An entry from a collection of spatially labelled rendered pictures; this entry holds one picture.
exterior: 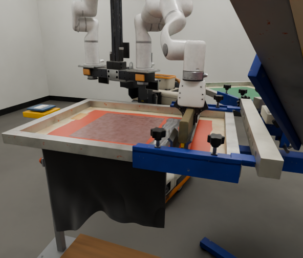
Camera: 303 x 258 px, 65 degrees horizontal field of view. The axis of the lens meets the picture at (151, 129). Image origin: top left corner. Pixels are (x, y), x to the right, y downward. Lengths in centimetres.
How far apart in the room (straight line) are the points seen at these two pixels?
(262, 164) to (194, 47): 45
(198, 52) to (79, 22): 106
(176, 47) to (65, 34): 486
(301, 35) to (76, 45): 540
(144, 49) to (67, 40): 425
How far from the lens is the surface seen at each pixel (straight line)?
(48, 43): 592
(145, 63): 148
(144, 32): 148
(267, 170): 64
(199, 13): 475
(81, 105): 129
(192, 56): 87
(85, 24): 176
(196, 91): 89
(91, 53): 177
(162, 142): 85
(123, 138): 90
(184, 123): 76
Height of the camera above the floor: 129
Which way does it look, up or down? 20 degrees down
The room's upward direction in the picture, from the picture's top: 1 degrees clockwise
